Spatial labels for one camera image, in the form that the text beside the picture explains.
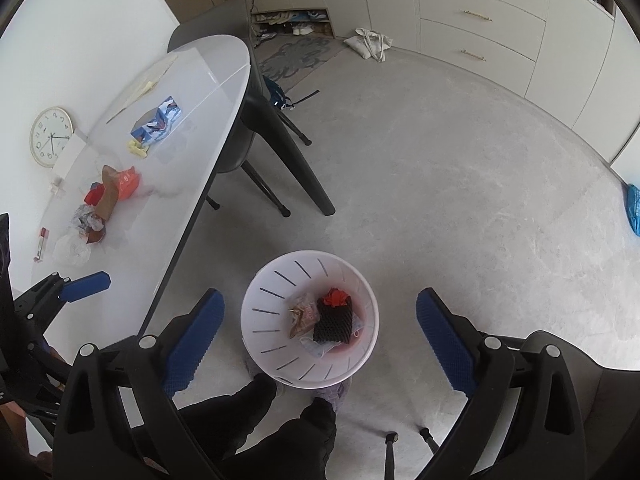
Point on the round white wall clock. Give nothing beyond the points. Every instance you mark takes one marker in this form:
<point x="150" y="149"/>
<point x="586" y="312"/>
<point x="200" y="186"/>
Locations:
<point x="50" y="136"/>

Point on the grey chair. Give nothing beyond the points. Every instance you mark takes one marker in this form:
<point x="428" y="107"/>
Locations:
<point x="610" y="410"/>
<point x="215" y="20"/>

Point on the grey fuzzy slipper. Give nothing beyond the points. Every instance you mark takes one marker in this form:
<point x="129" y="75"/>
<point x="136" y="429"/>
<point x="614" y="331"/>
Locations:
<point x="257" y="370"/>
<point x="332" y="395"/>

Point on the white sneaker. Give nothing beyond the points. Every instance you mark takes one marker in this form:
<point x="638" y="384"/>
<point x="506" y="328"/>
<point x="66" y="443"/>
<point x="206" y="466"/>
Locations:
<point x="303" y="30"/>

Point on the person's leg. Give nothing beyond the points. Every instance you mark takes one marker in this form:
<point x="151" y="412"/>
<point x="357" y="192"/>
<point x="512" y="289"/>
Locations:
<point x="225" y="420"/>
<point x="295" y="440"/>

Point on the person's left leg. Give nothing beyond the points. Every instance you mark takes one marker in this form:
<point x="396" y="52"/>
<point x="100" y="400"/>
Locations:
<point x="225" y="420"/>

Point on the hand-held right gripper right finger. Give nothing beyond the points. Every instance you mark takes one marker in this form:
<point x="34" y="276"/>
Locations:
<point x="445" y="345"/>

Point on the white slotted waste bin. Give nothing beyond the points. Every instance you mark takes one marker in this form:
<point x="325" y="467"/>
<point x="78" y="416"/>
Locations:
<point x="280" y="290"/>

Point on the silver foil wrapper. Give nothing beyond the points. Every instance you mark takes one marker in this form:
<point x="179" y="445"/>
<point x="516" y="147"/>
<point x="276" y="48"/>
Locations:
<point x="86" y="220"/>

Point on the cream tote bag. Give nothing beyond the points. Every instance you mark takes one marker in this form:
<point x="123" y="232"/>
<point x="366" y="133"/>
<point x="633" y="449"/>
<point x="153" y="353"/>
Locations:
<point x="370" y="42"/>

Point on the clear plastic bag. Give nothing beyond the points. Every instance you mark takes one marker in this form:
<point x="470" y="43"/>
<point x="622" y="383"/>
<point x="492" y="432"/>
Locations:
<point x="70" y="250"/>

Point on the blue printed tissue pack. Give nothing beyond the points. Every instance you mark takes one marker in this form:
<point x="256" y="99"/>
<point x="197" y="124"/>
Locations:
<point x="157" y="120"/>

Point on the grey patterned rug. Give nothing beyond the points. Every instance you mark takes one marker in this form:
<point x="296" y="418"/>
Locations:
<point x="300" y="57"/>

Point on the black foam net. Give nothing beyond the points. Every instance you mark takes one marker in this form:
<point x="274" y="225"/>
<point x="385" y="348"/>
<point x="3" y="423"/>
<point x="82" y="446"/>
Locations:
<point x="332" y="325"/>

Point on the red and white tube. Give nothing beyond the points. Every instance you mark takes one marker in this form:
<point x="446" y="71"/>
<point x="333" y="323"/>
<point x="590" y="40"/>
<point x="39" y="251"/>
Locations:
<point x="42" y="244"/>

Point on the small white object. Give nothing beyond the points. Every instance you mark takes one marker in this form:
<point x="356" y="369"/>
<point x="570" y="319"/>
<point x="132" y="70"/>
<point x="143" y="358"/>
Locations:
<point x="58" y="187"/>

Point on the black table leg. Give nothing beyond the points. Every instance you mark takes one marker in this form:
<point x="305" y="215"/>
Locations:
<point x="295" y="160"/>

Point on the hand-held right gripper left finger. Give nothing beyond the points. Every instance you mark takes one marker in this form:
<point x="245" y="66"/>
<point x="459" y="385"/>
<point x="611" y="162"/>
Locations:
<point x="195" y="345"/>

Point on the person's right leg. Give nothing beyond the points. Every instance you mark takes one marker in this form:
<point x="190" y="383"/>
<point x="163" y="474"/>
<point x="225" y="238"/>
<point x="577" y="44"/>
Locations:
<point x="295" y="440"/>

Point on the orange plastic bag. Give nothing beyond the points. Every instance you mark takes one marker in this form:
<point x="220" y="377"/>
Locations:
<point x="127" y="182"/>

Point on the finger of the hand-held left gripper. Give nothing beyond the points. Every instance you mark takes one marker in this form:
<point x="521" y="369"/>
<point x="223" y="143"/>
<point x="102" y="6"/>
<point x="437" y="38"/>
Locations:
<point x="85" y="284"/>

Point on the brown snack wrapper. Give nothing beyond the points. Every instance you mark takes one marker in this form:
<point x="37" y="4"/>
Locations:
<point x="302" y="317"/>

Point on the blue plastic bag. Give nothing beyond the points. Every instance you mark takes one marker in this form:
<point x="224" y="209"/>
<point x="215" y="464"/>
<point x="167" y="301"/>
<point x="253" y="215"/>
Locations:
<point x="634" y="210"/>

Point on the cream paper sheets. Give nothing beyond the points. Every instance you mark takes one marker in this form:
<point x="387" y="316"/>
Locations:
<point x="147" y="85"/>

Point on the red wrapper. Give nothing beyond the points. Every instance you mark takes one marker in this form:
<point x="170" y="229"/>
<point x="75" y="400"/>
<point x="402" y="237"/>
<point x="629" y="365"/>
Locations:
<point x="94" y="195"/>
<point x="335" y="297"/>

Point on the yellow paper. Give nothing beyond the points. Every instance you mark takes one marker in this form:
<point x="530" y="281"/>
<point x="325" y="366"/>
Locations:
<point x="138" y="149"/>

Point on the cream cabinet wall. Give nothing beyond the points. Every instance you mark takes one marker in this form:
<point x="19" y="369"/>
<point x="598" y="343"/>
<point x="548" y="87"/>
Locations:
<point x="575" y="60"/>

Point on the open shoe shelf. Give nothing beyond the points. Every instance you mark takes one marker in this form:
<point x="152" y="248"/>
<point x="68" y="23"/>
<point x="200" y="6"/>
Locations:
<point x="290" y="20"/>

